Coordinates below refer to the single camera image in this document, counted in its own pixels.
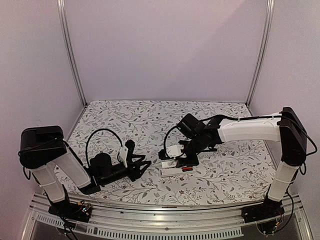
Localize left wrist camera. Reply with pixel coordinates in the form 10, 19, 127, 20
118, 140, 135, 168

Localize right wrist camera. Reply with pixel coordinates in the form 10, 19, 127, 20
158, 144, 184, 160

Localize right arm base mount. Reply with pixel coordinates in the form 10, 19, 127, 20
241, 198, 285, 223

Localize aluminium frame post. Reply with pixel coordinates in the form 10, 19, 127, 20
245, 0, 275, 108
56, 0, 88, 107

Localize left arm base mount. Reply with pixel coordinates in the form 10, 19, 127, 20
48, 199, 93, 223

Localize white remote control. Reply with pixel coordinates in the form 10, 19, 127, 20
160, 167, 195, 178

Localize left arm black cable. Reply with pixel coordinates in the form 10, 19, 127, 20
17, 128, 125, 171

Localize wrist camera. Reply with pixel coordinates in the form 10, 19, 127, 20
158, 144, 184, 160
118, 140, 135, 168

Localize floral patterned table mat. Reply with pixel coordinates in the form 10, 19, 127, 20
68, 100, 276, 206

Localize red black battery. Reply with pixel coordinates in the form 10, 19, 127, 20
182, 166, 193, 172

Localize white remote battery cover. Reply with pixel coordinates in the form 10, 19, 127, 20
161, 159, 178, 169

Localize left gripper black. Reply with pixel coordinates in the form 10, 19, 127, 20
100, 155, 152, 187

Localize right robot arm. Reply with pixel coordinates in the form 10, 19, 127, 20
177, 107, 307, 218

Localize left aluminium frame post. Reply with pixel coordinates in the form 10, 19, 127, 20
56, 0, 88, 107

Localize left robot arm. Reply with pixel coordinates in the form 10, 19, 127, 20
18, 125, 151, 217

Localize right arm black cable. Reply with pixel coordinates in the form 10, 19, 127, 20
163, 113, 318, 161

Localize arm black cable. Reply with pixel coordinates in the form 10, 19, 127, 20
17, 128, 125, 171
163, 113, 318, 161

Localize right aluminium frame post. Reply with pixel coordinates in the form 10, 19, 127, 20
245, 0, 275, 108

